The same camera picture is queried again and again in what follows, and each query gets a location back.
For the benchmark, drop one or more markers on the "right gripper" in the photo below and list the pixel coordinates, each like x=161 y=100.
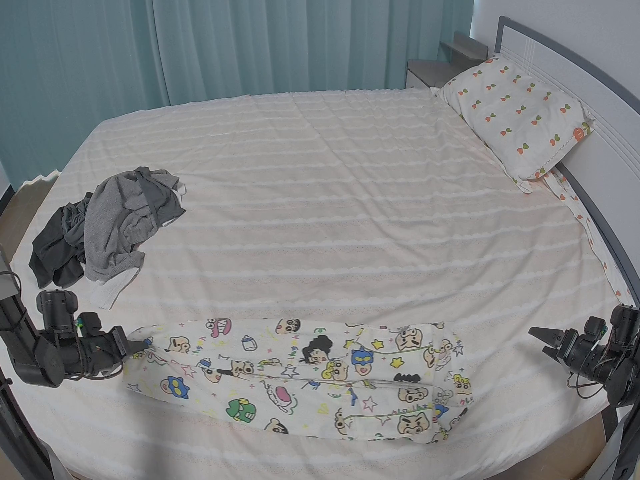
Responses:
x=580 y=353

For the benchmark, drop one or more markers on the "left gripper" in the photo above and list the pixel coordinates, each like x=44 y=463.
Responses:
x=107 y=350

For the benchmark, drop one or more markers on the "white printed pyjama top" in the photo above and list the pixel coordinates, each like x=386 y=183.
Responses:
x=310 y=378

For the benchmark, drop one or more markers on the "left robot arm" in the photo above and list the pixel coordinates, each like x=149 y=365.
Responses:
x=35 y=353

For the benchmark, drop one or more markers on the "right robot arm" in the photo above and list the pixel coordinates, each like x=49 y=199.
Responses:
x=622 y=363

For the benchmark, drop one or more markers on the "pile of clothes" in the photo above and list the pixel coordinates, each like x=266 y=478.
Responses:
x=110 y=223

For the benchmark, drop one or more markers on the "bed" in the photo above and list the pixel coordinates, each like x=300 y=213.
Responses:
x=325 y=193

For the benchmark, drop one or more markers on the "white printed pillow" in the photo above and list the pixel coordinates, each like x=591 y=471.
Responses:
x=520 y=113

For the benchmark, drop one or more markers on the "grey wooden bedside table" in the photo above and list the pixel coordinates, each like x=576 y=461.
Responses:
x=430 y=70

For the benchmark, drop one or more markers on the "blue-green curtain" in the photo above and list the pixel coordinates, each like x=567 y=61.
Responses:
x=225 y=33

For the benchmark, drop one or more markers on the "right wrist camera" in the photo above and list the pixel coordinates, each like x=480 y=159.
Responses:
x=596 y=328

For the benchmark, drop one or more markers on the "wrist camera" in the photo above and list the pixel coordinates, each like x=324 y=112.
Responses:
x=596 y=328
x=91 y=322

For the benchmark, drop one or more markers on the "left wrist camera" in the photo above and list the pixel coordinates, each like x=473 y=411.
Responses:
x=91 y=322

